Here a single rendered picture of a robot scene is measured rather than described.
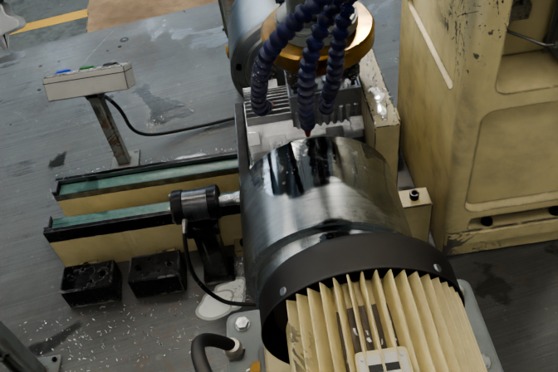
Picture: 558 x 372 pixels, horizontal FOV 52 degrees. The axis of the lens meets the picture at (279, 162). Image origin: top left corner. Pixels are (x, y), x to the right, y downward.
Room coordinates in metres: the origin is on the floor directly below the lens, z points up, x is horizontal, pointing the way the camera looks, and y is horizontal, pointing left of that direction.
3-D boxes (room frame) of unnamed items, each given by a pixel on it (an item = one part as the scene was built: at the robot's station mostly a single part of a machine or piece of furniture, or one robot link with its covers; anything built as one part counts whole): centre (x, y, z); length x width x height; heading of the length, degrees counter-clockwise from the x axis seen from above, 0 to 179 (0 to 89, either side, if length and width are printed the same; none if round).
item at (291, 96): (0.77, -0.10, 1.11); 0.12 x 0.11 x 0.07; 89
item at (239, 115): (0.75, 0.06, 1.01); 0.26 x 0.04 x 0.03; 179
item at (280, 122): (0.77, -0.06, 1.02); 0.20 x 0.19 x 0.19; 89
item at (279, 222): (0.49, -0.05, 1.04); 0.41 x 0.25 x 0.25; 179
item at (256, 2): (1.08, -0.06, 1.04); 0.37 x 0.25 x 0.25; 179
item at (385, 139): (0.77, -0.21, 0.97); 0.30 x 0.11 x 0.34; 179
